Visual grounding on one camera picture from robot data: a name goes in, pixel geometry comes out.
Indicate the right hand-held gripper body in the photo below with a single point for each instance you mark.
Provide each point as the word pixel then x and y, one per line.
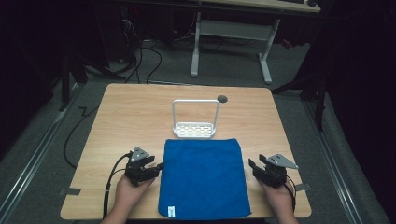
pixel 275 172

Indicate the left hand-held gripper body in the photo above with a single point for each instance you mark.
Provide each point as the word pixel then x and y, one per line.
pixel 137 172

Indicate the blue cloth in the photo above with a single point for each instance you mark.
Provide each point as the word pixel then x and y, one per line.
pixel 202 177

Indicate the person's left hand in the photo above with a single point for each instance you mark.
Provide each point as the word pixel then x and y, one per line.
pixel 129 194

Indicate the person's right hand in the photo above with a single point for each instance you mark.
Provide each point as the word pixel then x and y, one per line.
pixel 278 199

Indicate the grey tape piece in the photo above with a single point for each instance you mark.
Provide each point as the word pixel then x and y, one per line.
pixel 302 187
pixel 70 191

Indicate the dark round table grommet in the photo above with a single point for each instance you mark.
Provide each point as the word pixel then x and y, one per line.
pixel 222 99

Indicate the black metal stand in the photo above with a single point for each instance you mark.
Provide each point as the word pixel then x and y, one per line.
pixel 67 77
pixel 317 93

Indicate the white metal desk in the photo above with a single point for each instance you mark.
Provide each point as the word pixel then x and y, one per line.
pixel 233 29

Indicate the black computer mouse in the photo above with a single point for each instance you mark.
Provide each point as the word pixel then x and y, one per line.
pixel 312 2

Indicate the metal floor rail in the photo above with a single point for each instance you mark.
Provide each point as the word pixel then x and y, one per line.
pixel 336 168
pixel 34 155

